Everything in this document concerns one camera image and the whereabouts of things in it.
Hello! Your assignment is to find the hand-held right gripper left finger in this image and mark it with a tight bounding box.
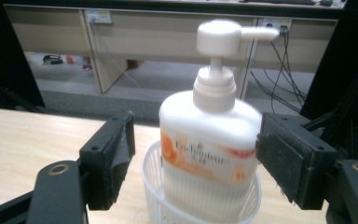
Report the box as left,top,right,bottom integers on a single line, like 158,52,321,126
78,111,136,211

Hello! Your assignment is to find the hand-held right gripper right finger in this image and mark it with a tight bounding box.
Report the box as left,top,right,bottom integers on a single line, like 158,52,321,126
255,112,338,210

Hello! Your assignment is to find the white plastic basket with handle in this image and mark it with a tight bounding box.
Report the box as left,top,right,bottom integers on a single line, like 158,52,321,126
141,139,263,224

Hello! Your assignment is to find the white pump bottle orange label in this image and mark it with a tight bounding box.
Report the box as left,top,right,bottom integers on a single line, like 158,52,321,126
158,19,281,223

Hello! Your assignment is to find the black metal stand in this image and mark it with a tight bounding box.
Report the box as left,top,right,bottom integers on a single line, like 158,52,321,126
302,55,358,162
0,86,46,114

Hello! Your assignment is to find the small black object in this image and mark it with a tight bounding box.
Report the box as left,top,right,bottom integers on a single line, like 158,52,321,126
41,54,65,66

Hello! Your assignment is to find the beige office desk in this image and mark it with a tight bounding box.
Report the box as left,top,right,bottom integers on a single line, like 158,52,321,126
4,4,339,94

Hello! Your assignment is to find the black keyboard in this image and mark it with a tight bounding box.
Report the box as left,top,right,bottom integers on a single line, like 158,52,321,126
241,0,317,6

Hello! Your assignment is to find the bundle of black cables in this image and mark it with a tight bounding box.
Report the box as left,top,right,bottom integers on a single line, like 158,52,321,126
250,26,310,114

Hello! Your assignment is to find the thin white cable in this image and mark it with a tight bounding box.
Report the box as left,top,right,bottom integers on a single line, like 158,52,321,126
89,21,158,96

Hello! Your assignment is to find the white wall socket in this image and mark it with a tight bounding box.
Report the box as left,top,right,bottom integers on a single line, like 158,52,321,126
261,18,293,33
85,9,113,25

